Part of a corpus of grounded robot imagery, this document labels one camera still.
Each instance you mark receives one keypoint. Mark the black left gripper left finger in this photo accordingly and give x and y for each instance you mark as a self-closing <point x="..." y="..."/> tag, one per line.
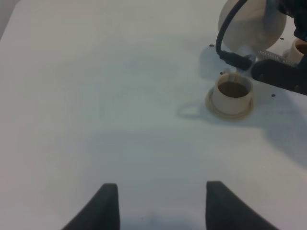
<point x="100" y="213"/>

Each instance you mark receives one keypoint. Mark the beige teacup left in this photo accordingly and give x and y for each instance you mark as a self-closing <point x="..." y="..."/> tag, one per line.
<point x="234" y="85"/>

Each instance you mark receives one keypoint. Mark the beige teacup middle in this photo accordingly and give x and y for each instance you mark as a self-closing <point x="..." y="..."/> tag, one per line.
<point x="297" y="51"/>

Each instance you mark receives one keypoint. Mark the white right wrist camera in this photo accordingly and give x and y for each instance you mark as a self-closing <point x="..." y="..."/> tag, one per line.
<point x="261" y="55"/>

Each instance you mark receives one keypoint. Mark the beige saucer left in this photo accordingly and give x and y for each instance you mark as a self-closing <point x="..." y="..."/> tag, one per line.
<point x="229" y="108"/>

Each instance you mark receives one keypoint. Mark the beige teacup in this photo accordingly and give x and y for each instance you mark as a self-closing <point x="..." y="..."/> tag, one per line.
<point x="297" y="51"/>
<point x="234" y="85"/>

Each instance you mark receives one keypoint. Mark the beige ceramic teapot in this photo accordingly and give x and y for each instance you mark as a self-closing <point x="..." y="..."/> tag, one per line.
<point x="258" y="24"/>

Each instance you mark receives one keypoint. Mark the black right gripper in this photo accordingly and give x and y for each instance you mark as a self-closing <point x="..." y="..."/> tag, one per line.
<point x="281" y="75"/>

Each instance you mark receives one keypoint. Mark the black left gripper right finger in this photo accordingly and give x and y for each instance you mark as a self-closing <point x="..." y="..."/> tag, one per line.
<point x="225" y="211"/>

